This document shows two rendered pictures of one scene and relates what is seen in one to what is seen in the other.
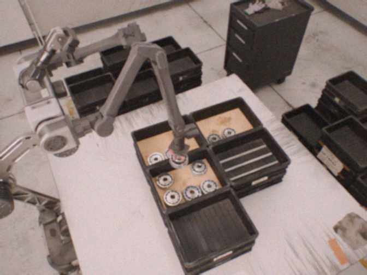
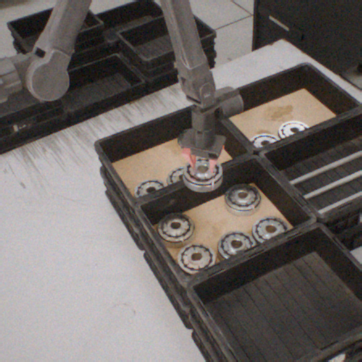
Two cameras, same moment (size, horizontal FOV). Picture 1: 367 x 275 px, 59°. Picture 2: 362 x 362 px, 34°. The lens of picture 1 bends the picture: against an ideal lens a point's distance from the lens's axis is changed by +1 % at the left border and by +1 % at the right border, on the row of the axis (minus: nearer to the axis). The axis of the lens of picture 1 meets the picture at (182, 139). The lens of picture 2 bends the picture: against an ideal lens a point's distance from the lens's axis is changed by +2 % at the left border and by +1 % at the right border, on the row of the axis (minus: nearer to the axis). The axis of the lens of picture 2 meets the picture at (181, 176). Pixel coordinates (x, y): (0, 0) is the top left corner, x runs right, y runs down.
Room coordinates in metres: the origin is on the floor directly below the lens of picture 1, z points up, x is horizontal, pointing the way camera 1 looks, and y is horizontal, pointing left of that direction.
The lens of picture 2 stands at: (-0.10, 0.14, 2.11)
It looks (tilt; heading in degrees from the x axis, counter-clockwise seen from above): 45 degrees down; 357
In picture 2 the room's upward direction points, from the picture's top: 4 degrees counter-clockwise
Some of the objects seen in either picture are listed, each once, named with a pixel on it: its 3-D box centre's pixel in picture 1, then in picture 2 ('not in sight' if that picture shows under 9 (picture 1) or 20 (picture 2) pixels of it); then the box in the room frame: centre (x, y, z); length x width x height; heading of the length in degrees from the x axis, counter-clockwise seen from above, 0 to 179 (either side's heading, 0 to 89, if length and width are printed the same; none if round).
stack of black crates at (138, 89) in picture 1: (141, 96); (99, 109); (2.24, 0.38, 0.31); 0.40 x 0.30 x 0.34; 116
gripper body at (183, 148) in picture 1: (178, 144); (203, 135); (1.00, 0.02, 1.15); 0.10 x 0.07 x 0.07; 64
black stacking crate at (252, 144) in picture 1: (247, 160); (342, 174); (1.09, -0.40, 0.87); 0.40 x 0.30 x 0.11; 111
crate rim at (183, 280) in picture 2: (187, 178); (223, 214); (0.94, -0.02, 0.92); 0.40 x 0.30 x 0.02; 111
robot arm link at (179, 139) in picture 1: (179, 137); (205, 115); (1.01, 0.01, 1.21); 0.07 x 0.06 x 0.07; 115
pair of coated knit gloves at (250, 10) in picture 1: (255, 7); not in sight; (2.79, -0.72, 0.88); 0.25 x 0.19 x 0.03; 116
